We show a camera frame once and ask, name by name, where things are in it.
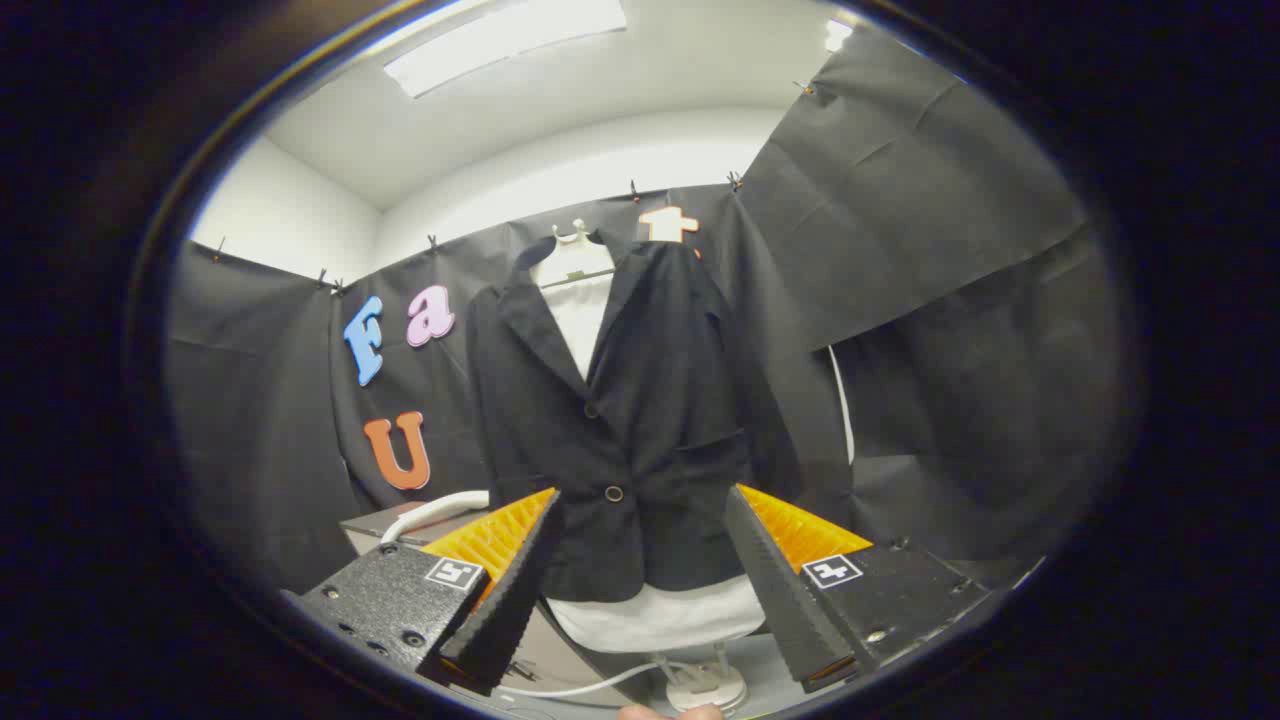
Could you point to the grey metal cabinet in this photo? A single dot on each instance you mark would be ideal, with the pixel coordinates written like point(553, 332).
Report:
point(372, 526)

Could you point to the white undershirt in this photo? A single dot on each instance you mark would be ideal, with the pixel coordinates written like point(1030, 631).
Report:
point(660, 615)

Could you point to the black backdrop cloth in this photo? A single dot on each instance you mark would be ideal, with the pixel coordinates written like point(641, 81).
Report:
point(950, 300)

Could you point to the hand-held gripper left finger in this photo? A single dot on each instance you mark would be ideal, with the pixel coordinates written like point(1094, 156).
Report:
point(515, 590)

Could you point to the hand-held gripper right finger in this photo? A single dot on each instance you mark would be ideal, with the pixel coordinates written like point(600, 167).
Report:
point(775, 590)

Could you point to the white round stand base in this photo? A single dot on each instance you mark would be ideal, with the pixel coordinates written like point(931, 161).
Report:
point(705, 688)

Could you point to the white garment steamer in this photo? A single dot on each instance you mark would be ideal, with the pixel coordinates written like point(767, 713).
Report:
point(430, 511)

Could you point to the black blazer jacket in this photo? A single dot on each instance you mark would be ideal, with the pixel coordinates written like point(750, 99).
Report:
point(660, 400)

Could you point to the white plastic hanger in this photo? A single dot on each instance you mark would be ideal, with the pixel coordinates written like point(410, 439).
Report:
point(575, 262)

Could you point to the long ceiling light panel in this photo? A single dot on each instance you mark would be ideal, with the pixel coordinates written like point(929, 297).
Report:
point(500, 40)

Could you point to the small ceiling light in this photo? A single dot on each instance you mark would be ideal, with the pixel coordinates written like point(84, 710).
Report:
point(837, 35)

